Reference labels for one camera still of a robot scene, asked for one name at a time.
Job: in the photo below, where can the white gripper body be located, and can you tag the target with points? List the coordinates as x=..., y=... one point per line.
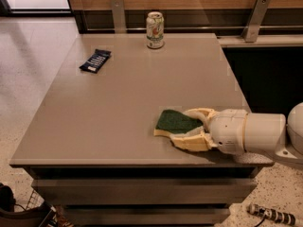
x=227, y=130

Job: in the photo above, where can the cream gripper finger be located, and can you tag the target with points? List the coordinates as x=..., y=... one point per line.
x=196, y=143
x=205, y=115

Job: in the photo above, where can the green and yellow sponge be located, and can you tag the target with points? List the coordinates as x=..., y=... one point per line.
x=174, y=122

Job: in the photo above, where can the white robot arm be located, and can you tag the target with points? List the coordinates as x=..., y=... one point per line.
x=273, y=135

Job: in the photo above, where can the white green soda can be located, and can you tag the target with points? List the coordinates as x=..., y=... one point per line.
x=155, y=30

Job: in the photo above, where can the grey table with drawers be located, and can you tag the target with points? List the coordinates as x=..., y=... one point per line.
x=90, y=147

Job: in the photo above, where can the black white power strip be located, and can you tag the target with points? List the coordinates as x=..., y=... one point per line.
x=274, y=215

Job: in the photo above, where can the right metal bracket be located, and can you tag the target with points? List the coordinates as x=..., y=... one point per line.
x=251, y=30

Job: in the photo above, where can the metal bracket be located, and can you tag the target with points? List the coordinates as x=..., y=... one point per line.
x=118, y=13
x=251, y=30

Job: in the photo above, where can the horizontal metal rail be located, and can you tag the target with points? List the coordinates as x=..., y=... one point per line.
x=213, y=29

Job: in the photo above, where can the left metal bracket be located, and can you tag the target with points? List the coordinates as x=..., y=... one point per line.
x=118, y=13

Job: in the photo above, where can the wire basket on floor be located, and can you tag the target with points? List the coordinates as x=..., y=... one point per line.
x=35, y=200

